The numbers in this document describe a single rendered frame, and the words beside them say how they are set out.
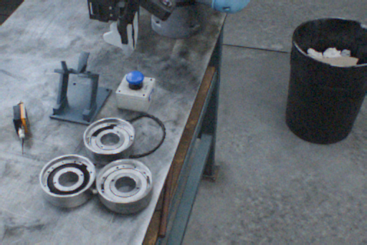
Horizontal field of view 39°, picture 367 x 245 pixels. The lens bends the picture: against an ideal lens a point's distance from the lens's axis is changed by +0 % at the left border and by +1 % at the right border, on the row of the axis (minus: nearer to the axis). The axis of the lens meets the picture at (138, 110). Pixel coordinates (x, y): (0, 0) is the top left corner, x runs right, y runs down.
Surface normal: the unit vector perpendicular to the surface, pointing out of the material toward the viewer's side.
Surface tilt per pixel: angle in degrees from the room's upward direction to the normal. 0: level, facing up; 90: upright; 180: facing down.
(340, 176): 0
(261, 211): 0
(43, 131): 0
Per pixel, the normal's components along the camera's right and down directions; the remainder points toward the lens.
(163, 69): -0.05, -0.75
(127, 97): -0.31, 0.64
